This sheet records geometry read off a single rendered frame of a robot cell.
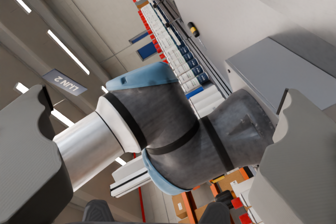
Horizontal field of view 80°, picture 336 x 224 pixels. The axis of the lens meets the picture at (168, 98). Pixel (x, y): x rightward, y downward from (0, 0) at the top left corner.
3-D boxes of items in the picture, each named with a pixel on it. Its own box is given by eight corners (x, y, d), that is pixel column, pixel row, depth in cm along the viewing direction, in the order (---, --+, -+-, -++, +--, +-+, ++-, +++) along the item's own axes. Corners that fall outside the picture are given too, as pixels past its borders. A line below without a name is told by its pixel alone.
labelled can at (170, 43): (181, 38, 152) (158, 52, 154) (179, 33, 148) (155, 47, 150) (184, 42, 148) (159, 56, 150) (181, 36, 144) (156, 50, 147)
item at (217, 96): (220, 94, 111) (187, 111, 113) (218, 88, 107) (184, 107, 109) (225, 100, 107) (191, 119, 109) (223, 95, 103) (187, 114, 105)
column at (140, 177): (257, 114, 80) (115, 187, 87) (256, 109, 77) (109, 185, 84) (264, 123, 77) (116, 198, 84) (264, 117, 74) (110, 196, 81)
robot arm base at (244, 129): (248, 126, 50) (212, 143, 51) (231, 77, 43) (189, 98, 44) (289, 174, 37) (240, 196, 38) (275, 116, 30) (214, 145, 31)
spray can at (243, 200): (278, 176, 79) (230, 199, 81) (278, 173, 75) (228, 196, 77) (287, 189, 76) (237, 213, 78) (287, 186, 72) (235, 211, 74)
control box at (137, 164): (158, 146, 100) (125, 163, 102) (149, 153, 83) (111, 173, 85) (167, 164, 98) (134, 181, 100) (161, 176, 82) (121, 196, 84)
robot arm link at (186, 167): (216, 150, 48) (166, 174, 50) (192, 103, 45) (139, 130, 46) (235, 186, 37) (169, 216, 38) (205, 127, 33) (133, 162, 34)
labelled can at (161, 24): (167, 16, 165) (146, 29, 167) (170, 21, 164) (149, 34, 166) (168, 19, 170) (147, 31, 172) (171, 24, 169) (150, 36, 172)
